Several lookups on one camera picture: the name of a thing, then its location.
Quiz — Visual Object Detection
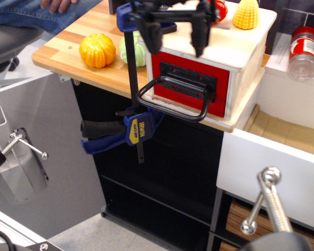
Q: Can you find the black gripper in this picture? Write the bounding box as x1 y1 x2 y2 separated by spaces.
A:
128 1 217 58

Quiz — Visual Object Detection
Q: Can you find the black metal drawer handle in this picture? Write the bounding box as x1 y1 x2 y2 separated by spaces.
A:
137 62 218 122

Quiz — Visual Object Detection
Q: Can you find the red front wooden drawer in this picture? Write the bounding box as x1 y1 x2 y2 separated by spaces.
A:
151 52 230 117

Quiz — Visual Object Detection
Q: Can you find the white wooden box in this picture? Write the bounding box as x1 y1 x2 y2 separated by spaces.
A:
147 2 277 131

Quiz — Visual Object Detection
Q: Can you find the white open drawer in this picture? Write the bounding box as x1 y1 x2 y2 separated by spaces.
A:
217 106 314 229

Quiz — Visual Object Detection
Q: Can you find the person's hand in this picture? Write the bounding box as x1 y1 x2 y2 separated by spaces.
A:
40 0 78 14

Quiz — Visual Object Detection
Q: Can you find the green toy cabbage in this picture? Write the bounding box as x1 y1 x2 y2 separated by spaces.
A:
119 31 146 67

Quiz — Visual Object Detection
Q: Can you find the red toy strawberry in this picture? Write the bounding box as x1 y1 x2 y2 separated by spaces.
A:
207 0 228 24

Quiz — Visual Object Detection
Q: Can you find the yellow toy corn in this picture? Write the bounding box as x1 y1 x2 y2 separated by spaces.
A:
232 0 260 30

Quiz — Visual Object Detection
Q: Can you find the orange toy pumpkin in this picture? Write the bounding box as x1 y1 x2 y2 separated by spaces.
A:
79 33 116 69

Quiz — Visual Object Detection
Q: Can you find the wooden countertop board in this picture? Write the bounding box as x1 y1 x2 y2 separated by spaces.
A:
32 3 260 132

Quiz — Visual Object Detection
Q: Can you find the blue Irwin bar clamp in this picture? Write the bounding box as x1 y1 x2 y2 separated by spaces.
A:
81 1 164 163

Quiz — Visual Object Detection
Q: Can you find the red label plastic jar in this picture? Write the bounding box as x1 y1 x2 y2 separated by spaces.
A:
287 26 314 81

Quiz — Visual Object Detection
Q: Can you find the blue jeans leg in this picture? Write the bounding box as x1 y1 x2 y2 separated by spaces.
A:
0 0 100 35

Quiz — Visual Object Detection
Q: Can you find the grey office chair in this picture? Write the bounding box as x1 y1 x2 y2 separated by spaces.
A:
0 25 44 86

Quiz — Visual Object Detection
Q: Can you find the black cabinet shelf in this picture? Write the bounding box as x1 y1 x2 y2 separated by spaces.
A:
72 81 225 251

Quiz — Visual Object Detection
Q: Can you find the right silver clamp screw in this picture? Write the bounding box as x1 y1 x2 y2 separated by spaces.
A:
240 166 293 235

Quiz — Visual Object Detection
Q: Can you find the silver clamp screw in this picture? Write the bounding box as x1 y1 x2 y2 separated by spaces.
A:
240 166 293 235
0 132 49 172

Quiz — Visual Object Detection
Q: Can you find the left silver clamp screw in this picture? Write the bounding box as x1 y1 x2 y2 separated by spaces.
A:
0 132 49 172

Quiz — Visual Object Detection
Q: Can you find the grey cabinet door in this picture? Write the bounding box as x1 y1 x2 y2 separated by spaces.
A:
0 73 105 238

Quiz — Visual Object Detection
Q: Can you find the black cable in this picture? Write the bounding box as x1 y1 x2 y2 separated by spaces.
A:
0 226 16 251

